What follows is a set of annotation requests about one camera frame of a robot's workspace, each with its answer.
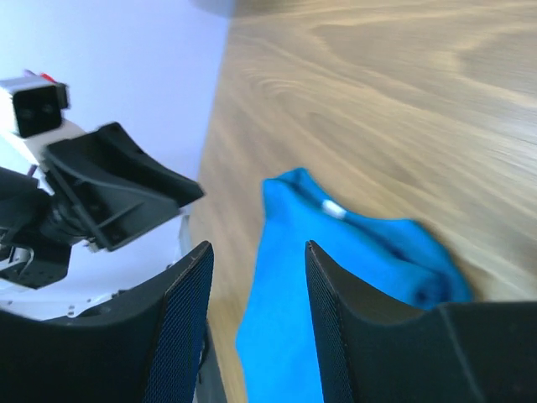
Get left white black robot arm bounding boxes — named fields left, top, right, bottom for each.
left=1, top=121, right=204, bottom=320

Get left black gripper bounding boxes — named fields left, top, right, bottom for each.
left=44, top=122, right=205, bottom=251

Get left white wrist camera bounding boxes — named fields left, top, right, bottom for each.
left=1, top=75, right=86, bottom=165

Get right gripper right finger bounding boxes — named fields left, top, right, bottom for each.
left=305, top=242, right=536, bottom=402

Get blue t shirt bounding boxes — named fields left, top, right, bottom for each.
left=236, top=168, right=473, bottom=402

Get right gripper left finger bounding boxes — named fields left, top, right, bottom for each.
left=1, top=242, right=214, bottom=402

